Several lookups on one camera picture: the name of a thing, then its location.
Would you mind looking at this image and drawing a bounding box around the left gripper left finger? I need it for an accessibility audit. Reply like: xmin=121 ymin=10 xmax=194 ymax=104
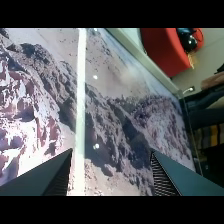
xmin=0 ymin=147 xmax=74 ymax=197

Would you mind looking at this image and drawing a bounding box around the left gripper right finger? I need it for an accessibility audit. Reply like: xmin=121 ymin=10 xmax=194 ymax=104
xmin=149 ymin=148 xmax=224 ymax=197

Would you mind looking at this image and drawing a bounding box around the red armchair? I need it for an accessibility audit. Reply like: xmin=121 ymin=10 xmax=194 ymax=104
xmin=139 ymin=27 xmax=205 ymax=78

